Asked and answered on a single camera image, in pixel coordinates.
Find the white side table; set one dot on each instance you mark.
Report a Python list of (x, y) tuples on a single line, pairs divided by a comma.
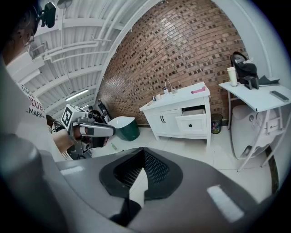
[(254, 97)]

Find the dark flat remote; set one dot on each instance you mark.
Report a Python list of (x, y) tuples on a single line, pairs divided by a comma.
[(279, 95)]

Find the fluorescent tube lamp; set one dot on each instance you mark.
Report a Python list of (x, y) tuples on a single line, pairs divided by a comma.
[(76, 94)]

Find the black bag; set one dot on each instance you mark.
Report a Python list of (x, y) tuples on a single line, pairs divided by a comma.
[(244, 67)]

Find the white printed shirt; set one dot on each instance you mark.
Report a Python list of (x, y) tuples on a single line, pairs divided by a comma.
[(27, 127)]

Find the small white soap bottle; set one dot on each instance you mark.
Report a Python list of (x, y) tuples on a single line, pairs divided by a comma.
[(166, 92)]

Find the white drawer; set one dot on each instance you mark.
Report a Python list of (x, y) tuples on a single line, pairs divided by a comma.
[(192, 123)]

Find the green and white tub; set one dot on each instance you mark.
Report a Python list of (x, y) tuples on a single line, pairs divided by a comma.
[(126, 129)]

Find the black stand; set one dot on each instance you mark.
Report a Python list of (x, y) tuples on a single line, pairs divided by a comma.
[(252, 82)]

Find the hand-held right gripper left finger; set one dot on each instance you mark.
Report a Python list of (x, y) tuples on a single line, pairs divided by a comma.
[(86, 182)]

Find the white tumbler cup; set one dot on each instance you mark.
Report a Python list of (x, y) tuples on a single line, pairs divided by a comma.
[(232, 76)]

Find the person's head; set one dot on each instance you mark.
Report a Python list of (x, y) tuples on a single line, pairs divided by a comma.
[(17, 38)]

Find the small green bottle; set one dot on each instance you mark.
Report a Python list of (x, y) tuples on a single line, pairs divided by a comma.
[(113, 146)]

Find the person's left forearm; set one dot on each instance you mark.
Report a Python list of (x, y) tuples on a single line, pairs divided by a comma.
[(61, 140)]

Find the grey folded cloth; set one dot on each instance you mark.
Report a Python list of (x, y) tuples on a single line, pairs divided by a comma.
[(268, 80)]

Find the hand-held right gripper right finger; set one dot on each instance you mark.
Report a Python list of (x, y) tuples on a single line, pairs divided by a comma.
[(193, 200)]

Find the black head camera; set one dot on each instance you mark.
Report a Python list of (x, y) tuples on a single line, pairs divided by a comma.
[(49, 14)]

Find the person's glasses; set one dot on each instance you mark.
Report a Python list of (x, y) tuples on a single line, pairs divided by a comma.
[(29, 41)]

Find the chrome sink faucet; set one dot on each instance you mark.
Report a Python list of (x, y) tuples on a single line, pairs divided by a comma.
[(169, 86)]

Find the white sink cabinet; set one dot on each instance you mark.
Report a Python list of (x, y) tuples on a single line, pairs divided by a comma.
[(163, 120)]

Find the pink cloth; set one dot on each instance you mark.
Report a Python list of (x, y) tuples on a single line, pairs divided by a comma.
[(198, 90)]

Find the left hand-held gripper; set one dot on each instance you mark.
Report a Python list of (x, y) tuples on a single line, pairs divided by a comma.
[(69, 118)]

